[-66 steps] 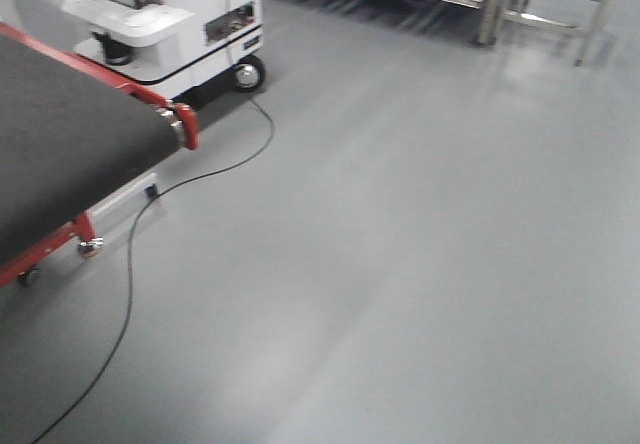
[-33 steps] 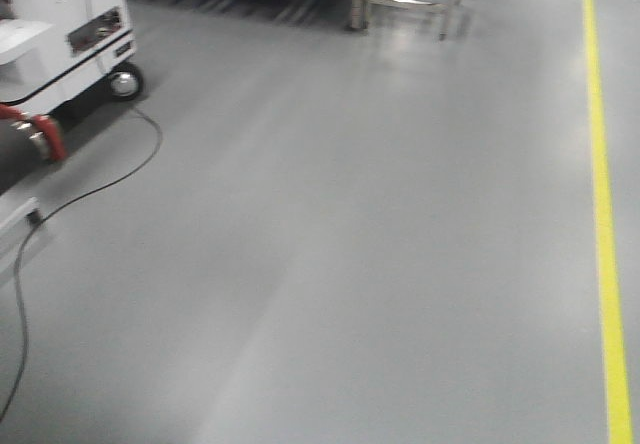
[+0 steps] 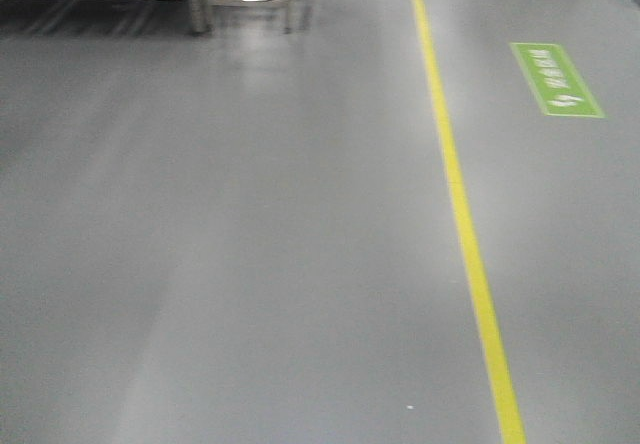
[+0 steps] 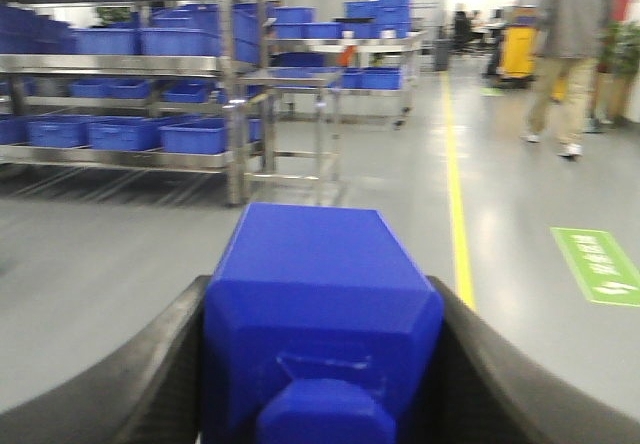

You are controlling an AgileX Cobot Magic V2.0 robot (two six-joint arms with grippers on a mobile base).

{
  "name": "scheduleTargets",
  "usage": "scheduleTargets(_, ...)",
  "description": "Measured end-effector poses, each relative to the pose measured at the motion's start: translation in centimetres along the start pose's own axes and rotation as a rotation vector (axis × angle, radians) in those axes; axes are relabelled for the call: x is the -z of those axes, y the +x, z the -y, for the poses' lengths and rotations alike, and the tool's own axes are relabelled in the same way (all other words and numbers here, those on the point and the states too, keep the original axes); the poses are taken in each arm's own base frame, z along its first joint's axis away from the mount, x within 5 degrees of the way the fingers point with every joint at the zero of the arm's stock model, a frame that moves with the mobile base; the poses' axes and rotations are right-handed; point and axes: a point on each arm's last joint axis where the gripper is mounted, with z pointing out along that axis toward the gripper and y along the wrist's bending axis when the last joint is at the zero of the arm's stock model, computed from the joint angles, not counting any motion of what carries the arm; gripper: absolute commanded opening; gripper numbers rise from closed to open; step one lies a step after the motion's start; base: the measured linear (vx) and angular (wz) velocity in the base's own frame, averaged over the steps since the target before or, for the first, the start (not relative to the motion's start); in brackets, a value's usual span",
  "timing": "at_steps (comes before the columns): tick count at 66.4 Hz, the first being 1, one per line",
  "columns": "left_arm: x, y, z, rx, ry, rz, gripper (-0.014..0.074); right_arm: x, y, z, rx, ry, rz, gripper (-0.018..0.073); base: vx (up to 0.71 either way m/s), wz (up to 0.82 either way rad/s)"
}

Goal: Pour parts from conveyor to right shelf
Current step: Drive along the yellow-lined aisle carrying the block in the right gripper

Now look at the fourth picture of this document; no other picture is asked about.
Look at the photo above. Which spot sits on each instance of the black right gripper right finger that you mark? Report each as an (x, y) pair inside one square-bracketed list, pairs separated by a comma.
[(487, 390)]

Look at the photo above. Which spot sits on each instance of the blue plastic block part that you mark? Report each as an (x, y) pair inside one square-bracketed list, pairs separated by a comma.
[(318, 328)]

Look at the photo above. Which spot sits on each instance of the stack of blue bins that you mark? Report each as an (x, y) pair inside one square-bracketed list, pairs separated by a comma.
[(377, 19)]

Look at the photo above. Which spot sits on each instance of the walking person grey shirt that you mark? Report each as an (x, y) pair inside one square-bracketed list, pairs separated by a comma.
[(570, 34)]

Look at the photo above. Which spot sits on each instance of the steel shelf rack with wheels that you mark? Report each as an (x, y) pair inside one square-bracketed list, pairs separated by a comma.
[(172, 61)]

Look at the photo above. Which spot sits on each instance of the blue plastic bin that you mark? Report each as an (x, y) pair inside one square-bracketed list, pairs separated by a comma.
[(123, 133), (207, 136), (58, 131)]

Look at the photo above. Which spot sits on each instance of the steel work table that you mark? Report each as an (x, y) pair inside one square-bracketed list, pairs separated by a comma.
[(300, 113)]

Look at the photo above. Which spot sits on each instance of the yellow mop bucket cart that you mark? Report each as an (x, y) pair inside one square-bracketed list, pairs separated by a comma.
[(512, 61)]

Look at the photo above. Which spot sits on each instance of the potted green plant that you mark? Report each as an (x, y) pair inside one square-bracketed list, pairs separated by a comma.
[(619, 60)]

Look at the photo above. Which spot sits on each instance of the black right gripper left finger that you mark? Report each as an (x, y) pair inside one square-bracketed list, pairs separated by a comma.
[(146, 391)]

